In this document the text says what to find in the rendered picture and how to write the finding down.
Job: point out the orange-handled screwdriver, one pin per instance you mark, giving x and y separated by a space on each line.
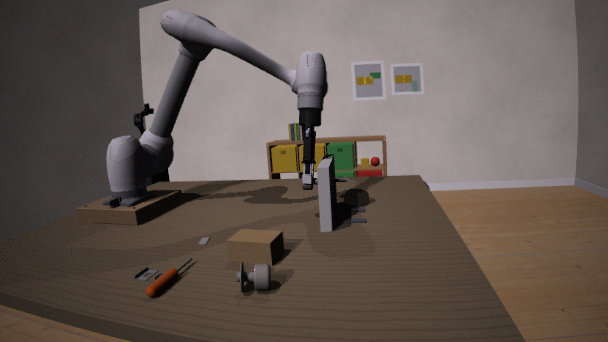
159 285

